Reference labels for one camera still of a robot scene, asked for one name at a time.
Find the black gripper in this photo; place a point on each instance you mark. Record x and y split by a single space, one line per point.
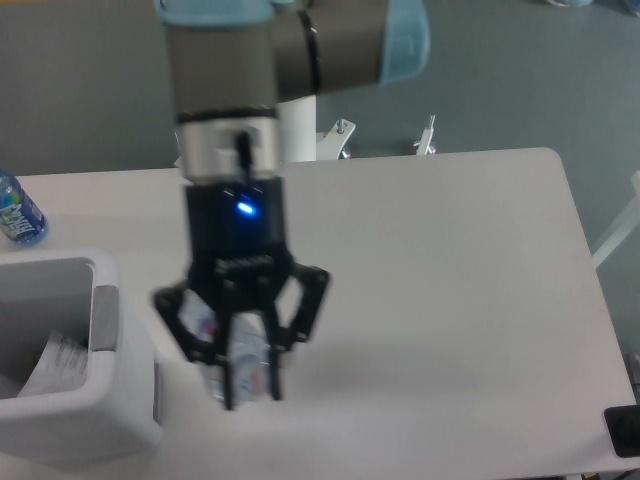
240 262

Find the clear crushed plastic bottle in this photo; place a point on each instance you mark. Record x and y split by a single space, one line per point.
247 349

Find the white paper carton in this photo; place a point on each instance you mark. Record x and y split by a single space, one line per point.
61 367

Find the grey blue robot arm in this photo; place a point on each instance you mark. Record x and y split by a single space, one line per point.
231 64

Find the white trash can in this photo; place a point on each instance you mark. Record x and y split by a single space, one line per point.
78 293

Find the blue labelled drink bottle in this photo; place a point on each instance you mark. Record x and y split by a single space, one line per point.
22 222

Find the black device at table edge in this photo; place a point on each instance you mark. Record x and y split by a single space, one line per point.
623 426

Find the white frame at right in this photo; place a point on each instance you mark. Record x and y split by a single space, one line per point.
623 225

